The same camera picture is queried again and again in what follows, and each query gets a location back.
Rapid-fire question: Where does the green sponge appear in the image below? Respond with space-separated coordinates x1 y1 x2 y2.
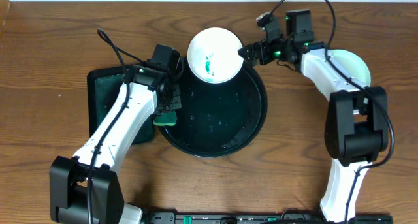
153 111 177 127

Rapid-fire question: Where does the white plate with green stain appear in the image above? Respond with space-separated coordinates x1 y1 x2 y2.
187 27 244 84

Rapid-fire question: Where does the light green stained plate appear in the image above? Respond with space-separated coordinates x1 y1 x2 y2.
330 49 372 86

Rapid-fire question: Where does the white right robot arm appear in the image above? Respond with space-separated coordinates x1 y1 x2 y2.
240 38 394 223

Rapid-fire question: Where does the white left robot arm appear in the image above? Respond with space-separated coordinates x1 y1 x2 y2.
49 44 185 223

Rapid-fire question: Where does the round black tray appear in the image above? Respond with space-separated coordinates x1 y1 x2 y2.
159 63 268 157

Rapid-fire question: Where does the black rectangular sponge tray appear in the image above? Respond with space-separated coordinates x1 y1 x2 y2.
87 67 154 145

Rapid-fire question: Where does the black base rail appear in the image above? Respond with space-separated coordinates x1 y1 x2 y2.
123 204 394 224

